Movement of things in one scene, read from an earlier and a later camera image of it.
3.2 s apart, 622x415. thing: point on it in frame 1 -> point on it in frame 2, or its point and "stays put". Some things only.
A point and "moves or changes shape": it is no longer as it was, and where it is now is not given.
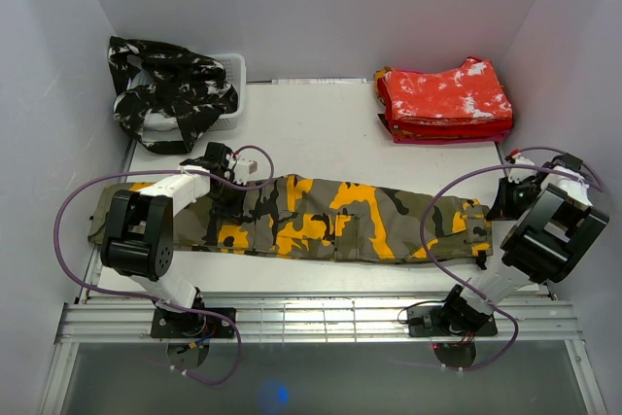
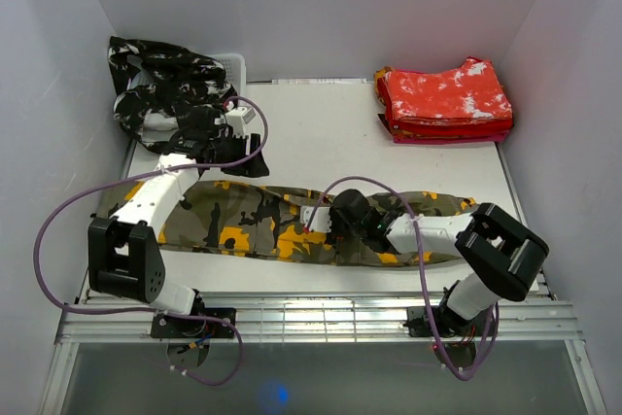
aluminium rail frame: [348, 316] stays put
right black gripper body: [515, 198] -> [341, 229]
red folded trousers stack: [465, 104] stays put
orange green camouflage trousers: [303, 216] moves or changes shape
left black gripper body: [226, 202] -> [229, 149]
